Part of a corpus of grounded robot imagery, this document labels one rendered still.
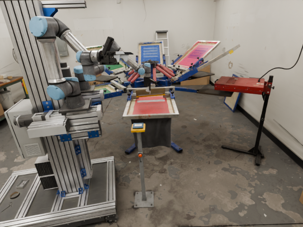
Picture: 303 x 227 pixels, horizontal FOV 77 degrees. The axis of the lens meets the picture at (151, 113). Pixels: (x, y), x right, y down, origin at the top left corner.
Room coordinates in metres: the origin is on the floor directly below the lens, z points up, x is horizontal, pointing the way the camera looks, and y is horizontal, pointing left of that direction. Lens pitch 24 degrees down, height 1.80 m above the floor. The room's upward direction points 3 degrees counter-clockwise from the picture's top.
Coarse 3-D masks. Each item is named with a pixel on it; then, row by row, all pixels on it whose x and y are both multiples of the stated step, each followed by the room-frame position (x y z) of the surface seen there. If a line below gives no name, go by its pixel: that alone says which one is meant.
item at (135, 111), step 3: (138, 99) 2.40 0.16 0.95; (141, 99) 2.39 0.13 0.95; (144, 99) 2.39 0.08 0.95; (147, 99) 2.38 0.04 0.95; (150, 99) 2.38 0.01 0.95; (135, 102) 2.28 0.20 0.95; (141, 102) 2.27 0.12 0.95; (144, 102) 2.27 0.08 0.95; (147, 102) 2.26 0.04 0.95; (150, 102) 2.26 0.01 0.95; (135, 105) 2.17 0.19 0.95; (138, 105) 2.17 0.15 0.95; (135, 108) 2.08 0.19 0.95; (135, 111) 1.99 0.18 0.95; (138, 111) 1.98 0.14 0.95; (141, 111) 1.98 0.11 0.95; (144, 111) 1.98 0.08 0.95; (147, 111) 1.97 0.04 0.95; (150, 111) 1.97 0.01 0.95
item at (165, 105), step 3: (156, 96) 2.48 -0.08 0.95; (159, 96) 2.47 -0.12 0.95; (162, 96) 2.46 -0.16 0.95; (153, 99) 2.37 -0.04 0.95; (156, 99) 2.37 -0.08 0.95; (159, 99) 2.36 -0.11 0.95; (162, 99) 2.35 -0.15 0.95; (165, 99) 2.35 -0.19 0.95; (153, 102) 2.25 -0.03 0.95; (156, 102) 2.25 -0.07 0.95; (159, 102) 2.24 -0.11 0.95; (162, 102) 2.24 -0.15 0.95; (165, 102) 2.23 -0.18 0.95; (165, 105) 2.12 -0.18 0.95; (165, 108) 2.04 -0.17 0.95; (153, 111) 1.96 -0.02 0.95; (156, 111) 1.96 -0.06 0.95; (159, 111) 1.96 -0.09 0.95; (162, 111) 1.95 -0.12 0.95; (165, 111) 1.95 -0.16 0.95; (168, 111) 1.94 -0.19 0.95
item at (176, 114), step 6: (174, 102) 2.12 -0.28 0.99; (126, 108) 2.01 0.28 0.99; (174, 108) 1.94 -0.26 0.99; (126, 114) 1.83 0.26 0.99; (132, 114) 1.82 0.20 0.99; (138, 114) 1.82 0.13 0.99; (144, 114) 1.81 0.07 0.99; (150, 114) 1.80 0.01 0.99; (156, 114) 1.79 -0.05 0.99; (162, 114) 1.79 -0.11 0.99; (168, 114) 1.78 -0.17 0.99; (174, 114) 1.78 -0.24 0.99
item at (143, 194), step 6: (132, 126) 1.63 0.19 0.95; (144, 126) 1.62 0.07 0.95; (138, 132) 1.60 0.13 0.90; (138, 138) 1.60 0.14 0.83; (138, 144) 1.60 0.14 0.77; (138, 150) 1.60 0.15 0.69; (144, 180) 1.61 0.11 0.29; (144, 186) 1.60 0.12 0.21; (138, 192) 1.71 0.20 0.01; (144, 192) 1.60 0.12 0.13; (150, 192) 1.71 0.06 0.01; (138, 198) 1.63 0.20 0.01; (144, 198) 1.60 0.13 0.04; (150, 198) 1.62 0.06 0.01; (138, 204) 1.54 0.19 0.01; (144, 204) 1.54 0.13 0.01; (150, 204) 1.53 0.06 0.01
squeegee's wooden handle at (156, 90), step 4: (152, 88) 2.24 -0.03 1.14; (156, 88) 2.23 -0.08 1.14; (160, 88) 2.23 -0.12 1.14; (164, 88) 2.22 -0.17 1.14; (136, 92) 2.23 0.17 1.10; (140, 92) 2.23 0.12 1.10; (144, 92) 2.23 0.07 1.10; (148, 92) 2.23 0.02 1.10; (152, 92) 2.23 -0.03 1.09; (156, 92) 2.23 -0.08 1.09; (160, 92) 2.22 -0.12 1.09; (164, 92) 2.22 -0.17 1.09
